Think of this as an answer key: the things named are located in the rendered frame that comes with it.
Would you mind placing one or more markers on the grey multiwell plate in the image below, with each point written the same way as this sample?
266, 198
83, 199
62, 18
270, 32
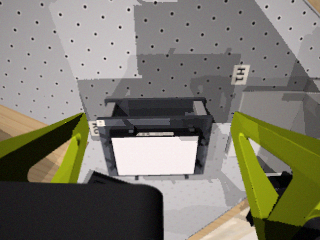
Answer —
280, 184

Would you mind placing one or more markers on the white well plate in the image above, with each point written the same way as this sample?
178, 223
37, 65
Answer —
165, 151

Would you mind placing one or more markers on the black rectangular frame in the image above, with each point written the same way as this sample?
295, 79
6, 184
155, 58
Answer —
98, 178

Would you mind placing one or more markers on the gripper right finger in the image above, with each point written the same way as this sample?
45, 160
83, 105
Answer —
301, 199

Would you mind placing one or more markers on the grey base plate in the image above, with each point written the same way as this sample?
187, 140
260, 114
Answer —
59, 58

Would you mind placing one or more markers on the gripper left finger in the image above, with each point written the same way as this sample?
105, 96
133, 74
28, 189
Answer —
18, 154

